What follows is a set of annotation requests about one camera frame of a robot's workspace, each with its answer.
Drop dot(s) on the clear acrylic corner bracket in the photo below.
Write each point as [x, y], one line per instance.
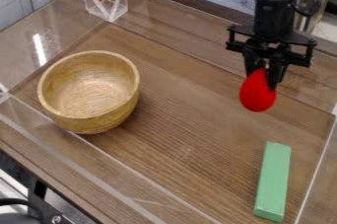
[108, 10]

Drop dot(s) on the metal table leg background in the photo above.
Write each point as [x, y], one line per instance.
[312, 9]

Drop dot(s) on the wooden bowl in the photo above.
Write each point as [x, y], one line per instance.
[90, 90]

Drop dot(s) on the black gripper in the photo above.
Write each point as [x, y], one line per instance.
[294, 50]

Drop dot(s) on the red plush fruit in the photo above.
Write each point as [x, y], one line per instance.
[256, 96]

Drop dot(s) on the green rectangular block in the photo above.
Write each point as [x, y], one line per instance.
[271, 198]

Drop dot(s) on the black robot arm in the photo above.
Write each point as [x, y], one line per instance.
[274, 20]

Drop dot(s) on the black table frame bracket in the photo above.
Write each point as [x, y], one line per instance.
[47, 213]

